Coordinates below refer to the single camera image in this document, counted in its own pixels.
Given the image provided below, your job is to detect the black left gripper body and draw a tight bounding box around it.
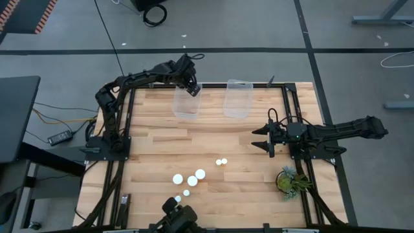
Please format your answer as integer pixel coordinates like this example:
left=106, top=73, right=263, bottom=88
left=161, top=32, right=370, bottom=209
left=174, top=53, right=202, bottom=98

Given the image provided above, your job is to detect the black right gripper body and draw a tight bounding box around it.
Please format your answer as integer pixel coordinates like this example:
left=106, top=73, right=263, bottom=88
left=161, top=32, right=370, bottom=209
left=267, top=118, right=289, bottom=159

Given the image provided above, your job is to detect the clear plastic bin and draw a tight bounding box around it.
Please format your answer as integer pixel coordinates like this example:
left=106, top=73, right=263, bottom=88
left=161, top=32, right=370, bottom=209
left=172, top=82, right=203, bottom=120
left=223, top=79, right=254, bottom=119

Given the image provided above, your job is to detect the potted green succulent plant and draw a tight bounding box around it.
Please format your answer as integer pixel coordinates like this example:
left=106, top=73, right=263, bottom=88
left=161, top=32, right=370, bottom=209
left=275, top=165, right=313, bottom=202

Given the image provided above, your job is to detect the black box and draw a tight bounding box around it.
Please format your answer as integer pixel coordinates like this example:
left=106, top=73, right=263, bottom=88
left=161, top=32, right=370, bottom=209
left=131, top=0, right=168, bottom=12

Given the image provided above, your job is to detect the grey desk foot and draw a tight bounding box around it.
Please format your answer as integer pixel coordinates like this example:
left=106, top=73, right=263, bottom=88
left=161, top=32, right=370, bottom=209
left=384, top=101, right=414, bottom=110

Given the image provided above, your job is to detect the black rectangular device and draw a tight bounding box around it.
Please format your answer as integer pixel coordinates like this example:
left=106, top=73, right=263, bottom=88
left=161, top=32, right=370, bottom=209
left=115, top=193, right=132, bottom=228

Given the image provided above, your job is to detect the black power adapter brick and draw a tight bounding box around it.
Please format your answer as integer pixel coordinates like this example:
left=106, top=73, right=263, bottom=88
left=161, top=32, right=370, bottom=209
left=47, top=129, right=74, bottom=146

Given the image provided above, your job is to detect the grey desk leg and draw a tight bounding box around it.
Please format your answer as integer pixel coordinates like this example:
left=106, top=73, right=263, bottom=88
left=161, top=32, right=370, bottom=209
left=351, top=0, right=414, bottom=26

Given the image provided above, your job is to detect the black desk crossbar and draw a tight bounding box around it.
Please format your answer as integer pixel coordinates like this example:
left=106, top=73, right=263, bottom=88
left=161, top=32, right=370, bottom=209
left=17, top=142, right=85, bottom=177

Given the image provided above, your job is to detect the black mat with orange stripes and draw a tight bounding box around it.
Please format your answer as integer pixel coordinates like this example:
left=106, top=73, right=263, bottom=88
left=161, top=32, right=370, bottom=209
left=0, top=0, right=58, bottom=35

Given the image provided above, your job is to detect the black monitor edge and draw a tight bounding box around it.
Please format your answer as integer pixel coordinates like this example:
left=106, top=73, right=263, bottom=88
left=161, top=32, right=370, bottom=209
left=0, top=76, right=41, bottom=164

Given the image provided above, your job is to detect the black rounded object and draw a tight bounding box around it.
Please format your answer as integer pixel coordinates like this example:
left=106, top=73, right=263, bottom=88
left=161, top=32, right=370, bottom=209
left=0, top=190, right=17, bottom=225

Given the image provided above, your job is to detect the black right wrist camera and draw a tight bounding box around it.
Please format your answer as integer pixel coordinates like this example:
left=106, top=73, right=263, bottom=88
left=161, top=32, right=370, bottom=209
left=287, top=122, right=307, bottom=142

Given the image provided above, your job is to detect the black aluminium table frame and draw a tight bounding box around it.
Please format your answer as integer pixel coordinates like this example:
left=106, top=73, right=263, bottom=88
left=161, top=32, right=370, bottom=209
left=73, top=82, right=349, bottom=233

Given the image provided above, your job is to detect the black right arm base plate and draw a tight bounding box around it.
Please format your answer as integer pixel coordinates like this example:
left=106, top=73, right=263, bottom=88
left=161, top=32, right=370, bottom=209
left=289, top=142, right=347, bottom=160

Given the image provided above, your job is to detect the coiled black cable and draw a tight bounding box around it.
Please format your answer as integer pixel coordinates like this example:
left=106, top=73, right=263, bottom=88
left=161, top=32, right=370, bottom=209
left=142, top=3, right=168, bottom=28

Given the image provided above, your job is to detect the long thin black cable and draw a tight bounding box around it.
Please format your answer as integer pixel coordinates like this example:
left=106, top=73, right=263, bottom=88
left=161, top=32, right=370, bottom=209
left=93, top=0, right=126, bottom=78

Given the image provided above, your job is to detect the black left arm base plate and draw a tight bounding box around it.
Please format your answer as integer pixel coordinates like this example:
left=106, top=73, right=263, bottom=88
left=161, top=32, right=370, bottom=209
left=84, top=135, right=132, bottom=162

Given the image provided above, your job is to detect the white cable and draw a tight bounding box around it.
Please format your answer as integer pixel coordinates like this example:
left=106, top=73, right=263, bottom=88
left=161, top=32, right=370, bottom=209
left=380, top=50, right=414, bottom=69

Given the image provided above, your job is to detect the orange yellow cable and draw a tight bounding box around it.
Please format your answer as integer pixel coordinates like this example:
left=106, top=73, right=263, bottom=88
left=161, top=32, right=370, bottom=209
left=31, top=108, right=98, bottom=126

